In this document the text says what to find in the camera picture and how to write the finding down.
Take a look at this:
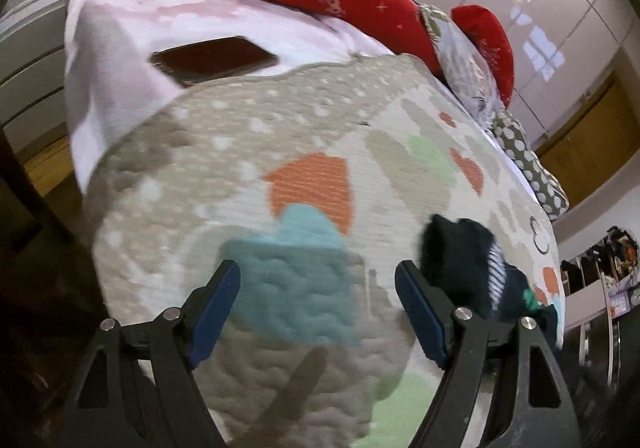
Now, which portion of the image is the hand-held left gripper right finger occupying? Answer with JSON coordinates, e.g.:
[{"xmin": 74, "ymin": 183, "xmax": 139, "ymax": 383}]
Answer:
[{"xmin": 394, "ymin": 259, "xmax": 583, "ymax": 448}]

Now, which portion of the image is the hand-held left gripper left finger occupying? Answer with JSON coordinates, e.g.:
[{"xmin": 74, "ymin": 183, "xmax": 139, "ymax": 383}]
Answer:
[{"xmin": 58, "ymin": 259, "xmax": 242, "ymax": 448}]

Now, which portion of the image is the black and white sock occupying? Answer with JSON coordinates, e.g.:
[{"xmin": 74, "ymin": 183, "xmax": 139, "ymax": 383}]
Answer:
[{"xmin": 417, "ymin": 214, "xmax": 558, "ymax": 346}]

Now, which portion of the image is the heart patterned quilt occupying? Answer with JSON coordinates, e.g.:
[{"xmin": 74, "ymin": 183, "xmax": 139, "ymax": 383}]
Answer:
[{"xmin": 82, "ymin": 53, "xmax": 567, "ymax": 448}]

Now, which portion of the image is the polka dot pillow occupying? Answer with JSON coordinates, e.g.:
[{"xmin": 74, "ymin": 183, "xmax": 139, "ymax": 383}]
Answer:
[{"xmin": 491, "ymin": 109, "xmax": 570, "ymax": 221}]

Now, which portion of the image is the cluttered shelf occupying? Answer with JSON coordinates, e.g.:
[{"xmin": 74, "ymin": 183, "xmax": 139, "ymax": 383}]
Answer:
[{"xmin": 559, "ymin": 225, "xmax": 640, "ymax": 389}]

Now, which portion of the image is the wooden door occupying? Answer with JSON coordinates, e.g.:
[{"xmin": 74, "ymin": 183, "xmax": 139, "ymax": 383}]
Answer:
[{"xmin": 531, "ymin": 49, "xmax": 640, "ymax": 229}]

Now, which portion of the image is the grey floral pillow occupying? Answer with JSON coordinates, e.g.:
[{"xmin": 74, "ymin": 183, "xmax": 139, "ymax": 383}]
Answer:
[{"xmin": 419, "ymin": 3, "xmax": 507, "ymax": 130}]

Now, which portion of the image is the black smartphone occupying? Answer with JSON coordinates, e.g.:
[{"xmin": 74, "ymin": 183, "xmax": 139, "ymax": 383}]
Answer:
[{"xmin": 149, "ymin": 35, "xmax": 279, "ymax": 89}]

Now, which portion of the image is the small red pillow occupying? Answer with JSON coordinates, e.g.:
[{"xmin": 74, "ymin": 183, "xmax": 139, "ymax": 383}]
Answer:
[{"xmin": 451, "ymin": 5, "xmax": 516, "ymax": 108}]

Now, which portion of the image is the pink fleece blanket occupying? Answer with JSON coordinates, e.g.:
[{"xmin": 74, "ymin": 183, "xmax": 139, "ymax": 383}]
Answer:
[{"xmin": 64, "ymin": 0, "xmax": 396, "ymax": 194}]

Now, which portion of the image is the white wardrobe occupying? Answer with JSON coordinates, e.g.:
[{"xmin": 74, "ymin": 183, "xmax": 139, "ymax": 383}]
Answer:
[{"xmin": 376, "ymin": 0, "xmax": 632, "ymax": 149}]

